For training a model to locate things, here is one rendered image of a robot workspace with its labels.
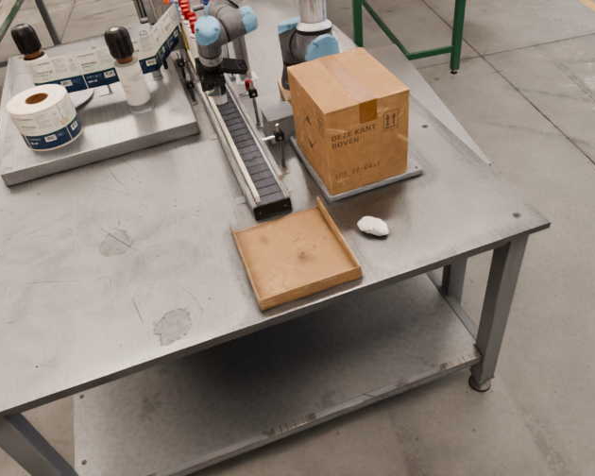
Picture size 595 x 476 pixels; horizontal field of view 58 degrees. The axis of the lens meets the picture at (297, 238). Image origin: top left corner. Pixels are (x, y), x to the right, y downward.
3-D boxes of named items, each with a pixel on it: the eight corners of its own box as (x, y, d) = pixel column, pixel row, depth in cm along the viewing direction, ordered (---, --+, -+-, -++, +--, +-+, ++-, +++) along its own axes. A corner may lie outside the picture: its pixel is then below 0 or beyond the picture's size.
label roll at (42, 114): (93, 126, 192) (78, 89, 182) (51, 156, 180) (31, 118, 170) (58, 115, 201) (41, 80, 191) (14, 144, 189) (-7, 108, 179)
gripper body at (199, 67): (196, 76, 180) (192, 52, 168) (221, 69, 181) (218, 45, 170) (203, 93, 178) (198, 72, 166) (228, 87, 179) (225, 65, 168)
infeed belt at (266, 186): (171, 22, 268) (168, 14, 265) (187, 18, 270) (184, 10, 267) (260, 217, 151) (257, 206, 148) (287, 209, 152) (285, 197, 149)
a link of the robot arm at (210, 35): (227, 27, 154) (200, 40, 152) (229, 52, 164) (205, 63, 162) (212, 8, 156) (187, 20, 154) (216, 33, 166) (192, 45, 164)
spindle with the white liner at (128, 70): (128, 106, 200) (99, 26, 180) (152, 99, 202) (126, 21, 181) (131, 116, 194) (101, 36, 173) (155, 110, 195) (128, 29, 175)
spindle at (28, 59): (42, 95, 212) (8, 24, 192) (65, 90, 213) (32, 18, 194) (42, 106, 206) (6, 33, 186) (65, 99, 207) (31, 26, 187)
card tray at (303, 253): (232, 233, 149) (229, 223, 146) (318, 206, 153) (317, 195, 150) (262, 311, 127) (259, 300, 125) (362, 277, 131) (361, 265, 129)
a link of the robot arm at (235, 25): (239, -1, 165) (208, 13, 163) (254, 6, 157) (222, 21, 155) (246, 24, 170) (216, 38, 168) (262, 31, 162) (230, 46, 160)
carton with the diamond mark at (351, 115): (297, 144, 174) (286, 66, 155) (364, 124, 178) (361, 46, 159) (331, 196, 152) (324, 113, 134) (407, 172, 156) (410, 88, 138)
